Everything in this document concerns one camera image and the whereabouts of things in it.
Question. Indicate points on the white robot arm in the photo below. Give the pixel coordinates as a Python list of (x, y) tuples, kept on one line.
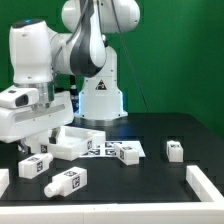
[(38, 53)]

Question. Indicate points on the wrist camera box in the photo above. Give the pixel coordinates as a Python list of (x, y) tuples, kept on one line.
[(17, 97)]

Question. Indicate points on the white square tabletop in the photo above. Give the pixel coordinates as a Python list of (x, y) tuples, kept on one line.
[(71, 142)]

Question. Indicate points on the marker sheet with tags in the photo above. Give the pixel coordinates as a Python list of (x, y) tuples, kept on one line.
[(107, 149)]

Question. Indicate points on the white obstacle wall frame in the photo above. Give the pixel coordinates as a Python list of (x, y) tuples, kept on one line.
[(210, 209)]

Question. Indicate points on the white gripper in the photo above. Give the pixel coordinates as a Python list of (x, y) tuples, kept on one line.
[(16, 124)]

